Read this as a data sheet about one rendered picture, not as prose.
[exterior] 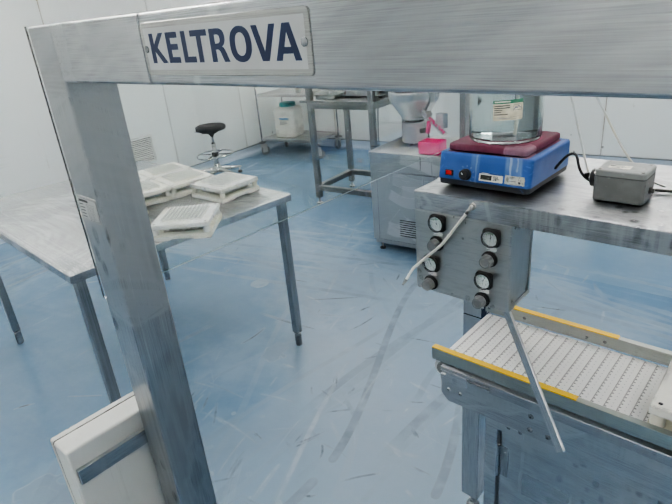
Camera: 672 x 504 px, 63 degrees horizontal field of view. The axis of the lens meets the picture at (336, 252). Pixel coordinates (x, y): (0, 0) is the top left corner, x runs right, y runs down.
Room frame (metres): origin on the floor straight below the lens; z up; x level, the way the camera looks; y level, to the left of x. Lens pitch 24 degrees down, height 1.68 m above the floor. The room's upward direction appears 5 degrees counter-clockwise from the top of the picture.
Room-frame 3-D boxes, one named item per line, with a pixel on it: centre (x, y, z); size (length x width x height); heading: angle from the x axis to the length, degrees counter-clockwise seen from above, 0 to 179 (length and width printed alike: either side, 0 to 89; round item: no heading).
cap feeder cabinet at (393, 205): (3.84, -0.70, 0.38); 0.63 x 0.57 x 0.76; 53
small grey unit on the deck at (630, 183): (0.94, -0.52, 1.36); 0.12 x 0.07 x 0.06; 46
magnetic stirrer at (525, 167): (1.10, -0.36, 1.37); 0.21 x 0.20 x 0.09; 136
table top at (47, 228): (2.75, 1.11, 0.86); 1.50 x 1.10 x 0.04; 44
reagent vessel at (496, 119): (1.11, -0.37, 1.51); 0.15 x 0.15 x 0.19
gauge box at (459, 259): (1.06, -0.29, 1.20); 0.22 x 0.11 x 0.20; 46
